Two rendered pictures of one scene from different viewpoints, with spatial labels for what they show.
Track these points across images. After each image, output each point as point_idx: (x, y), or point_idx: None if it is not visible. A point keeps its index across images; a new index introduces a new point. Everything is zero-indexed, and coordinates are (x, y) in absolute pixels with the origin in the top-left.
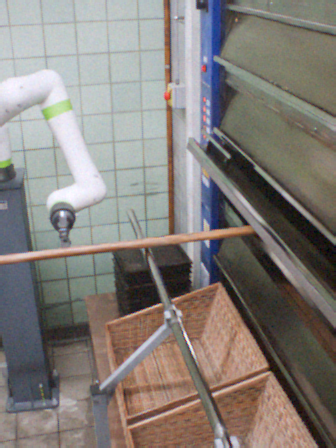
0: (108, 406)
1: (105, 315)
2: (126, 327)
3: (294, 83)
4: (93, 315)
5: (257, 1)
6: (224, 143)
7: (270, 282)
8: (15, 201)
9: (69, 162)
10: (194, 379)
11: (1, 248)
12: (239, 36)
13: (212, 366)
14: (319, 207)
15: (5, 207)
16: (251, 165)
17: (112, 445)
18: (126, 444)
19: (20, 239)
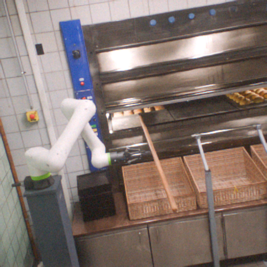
0: (168, 216)
1: (95, 225)
2: (109, 217)
3: (171, 57)
4: (94, 229)
5: (124, 41)
6: (104, 109)
7: (160, 136)
8: (61, 188)
9: (93, 138)
10: (232, 129)
11: (65, 223)
12: (111, 59)
13: (147, 192)
14: (196, 85)
15: (61, 194)
16: (152, 96)
17: (192, 214)
18: (191, 210)
19: (66, 211)
